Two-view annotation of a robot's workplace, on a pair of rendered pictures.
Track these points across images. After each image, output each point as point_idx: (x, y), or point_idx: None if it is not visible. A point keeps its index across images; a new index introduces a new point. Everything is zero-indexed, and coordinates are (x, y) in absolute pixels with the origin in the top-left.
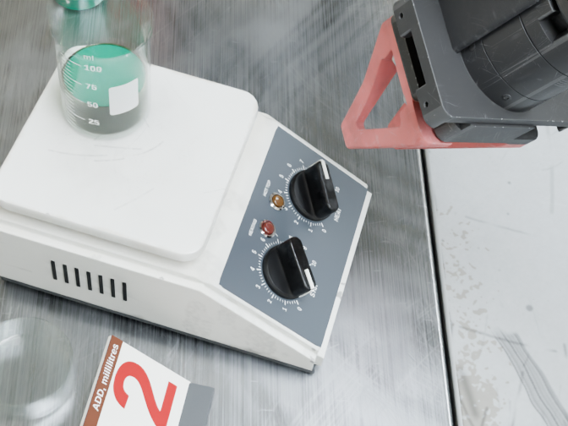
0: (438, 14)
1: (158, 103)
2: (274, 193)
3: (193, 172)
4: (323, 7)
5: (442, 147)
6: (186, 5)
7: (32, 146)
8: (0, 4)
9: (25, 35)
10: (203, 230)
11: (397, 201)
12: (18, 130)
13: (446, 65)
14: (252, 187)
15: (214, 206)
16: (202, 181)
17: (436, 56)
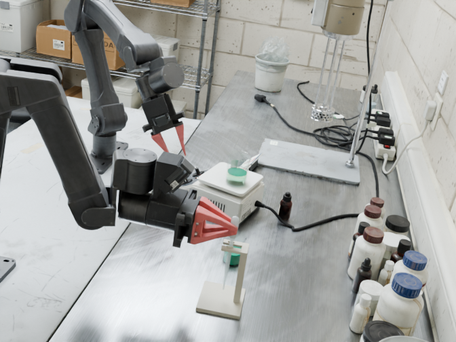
0: (177, 113)
1: (222, 180)
2: (197, 178)
3: (218, 170)
4: (148, 242)
5: (166, 146)
6: (196, 250)
7: (254, 180)
8: (258, 261)
9: (250, 252)
10: (218, 163)
11: None
12: (254, 231)
13: (179, 112)
14: None
15: (215, 165)
16: (216, 169)
17: (181, 111)
